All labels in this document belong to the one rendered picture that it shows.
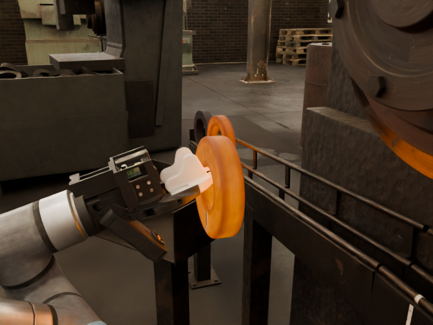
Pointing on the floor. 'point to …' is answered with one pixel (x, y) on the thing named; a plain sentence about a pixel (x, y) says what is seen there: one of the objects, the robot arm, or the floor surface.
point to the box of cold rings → (59, 120)
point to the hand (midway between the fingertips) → (216, 175)
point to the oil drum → (316, 78)
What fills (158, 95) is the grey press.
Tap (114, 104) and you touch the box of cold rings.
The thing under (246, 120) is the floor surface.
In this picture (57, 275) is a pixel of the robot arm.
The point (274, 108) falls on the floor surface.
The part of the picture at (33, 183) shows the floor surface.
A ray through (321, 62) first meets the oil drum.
